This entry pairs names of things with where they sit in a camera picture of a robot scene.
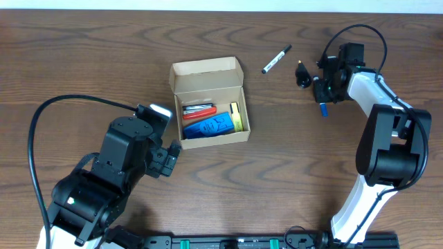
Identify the blue capped white marker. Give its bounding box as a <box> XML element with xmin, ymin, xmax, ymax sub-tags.
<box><xmin>313</xmin><ymin>76</ymin><xmax>329</xmax><ymax>117</ymax></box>

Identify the black capped white marker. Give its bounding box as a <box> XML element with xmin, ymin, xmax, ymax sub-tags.
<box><xmin>261</xmin><ymin>44</ymin><xmax>292</xmax><ymax>74</ymax></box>

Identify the red and black utility knife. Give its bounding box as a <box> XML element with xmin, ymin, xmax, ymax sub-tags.
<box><xmin>182</xmin><ymin>103</ymin><xmax>217</xmax><ymax>120</ymax></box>

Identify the brown cardboard box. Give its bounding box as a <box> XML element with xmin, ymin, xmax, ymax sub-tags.
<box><xmin>169</xmin><ymin>57</ymin><xmax>251</xmax><ymax>149</ymax></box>

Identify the blue plastic case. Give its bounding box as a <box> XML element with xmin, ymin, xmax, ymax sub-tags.
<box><xmin>183</xmin><ymin>112</ymin><xmax>234</xmax><ymax>139</ymax></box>

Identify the yellow highlighter pen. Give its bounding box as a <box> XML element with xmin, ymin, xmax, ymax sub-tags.
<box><xmin>230</xmin><ymin>102</ymin><xmax>244</xmax><ymax>132</ymax></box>

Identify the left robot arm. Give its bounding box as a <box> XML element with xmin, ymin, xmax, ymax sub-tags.
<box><xmin>37</xmin><ymin>114</ymin><xmax>180</xmax><ymax>248</ymax></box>

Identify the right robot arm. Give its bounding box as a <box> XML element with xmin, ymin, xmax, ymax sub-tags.
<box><xmin>314</xmin><ymin>43</ymin><xmax>432</xmax><ymax>248</ymax></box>

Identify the black cone glue bottle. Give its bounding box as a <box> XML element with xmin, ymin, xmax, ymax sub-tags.
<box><xmin>295</xmin><ymin>60</ymin><xmax>312</xmax><ymax>89</ymax></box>

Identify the right black cable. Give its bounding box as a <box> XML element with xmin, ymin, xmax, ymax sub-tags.
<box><xmin>283</xmin><ymin>24</ymin><xmax>430</xmax><ymax>249</ymax></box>

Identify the black cable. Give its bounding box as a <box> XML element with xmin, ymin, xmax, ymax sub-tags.
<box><xmin>283</xmin><ymin>24</ymin><xmax>430</xmax><ymax>249</ymax></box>
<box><xmin>27</xmin><ymin>94</ymin><xmax>139</xmax><ymax>249</ymax></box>

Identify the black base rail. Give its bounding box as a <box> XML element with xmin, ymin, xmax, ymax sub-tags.
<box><xmin>103</xmin><ymin>234</ymin><xmax>401</xmax><ymax>249</ymax></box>

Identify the left black cable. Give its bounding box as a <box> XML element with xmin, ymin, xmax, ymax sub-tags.
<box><xmin>27</xmin><ymin>94</ymin><xmax>139</xmax><ymax>249</ymax></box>

